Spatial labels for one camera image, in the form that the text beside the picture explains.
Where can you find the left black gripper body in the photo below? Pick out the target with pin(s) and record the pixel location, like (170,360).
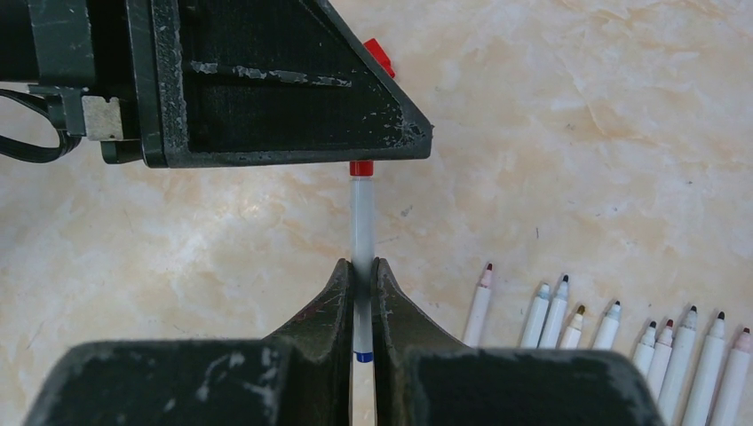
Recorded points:
(204,84)

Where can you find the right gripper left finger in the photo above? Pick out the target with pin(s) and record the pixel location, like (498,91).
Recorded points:
(317,344)

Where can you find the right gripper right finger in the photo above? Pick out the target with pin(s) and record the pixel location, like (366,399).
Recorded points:
(411,377)

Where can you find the yellow cap marker pen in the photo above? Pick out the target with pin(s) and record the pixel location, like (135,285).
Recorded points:
(555,316)

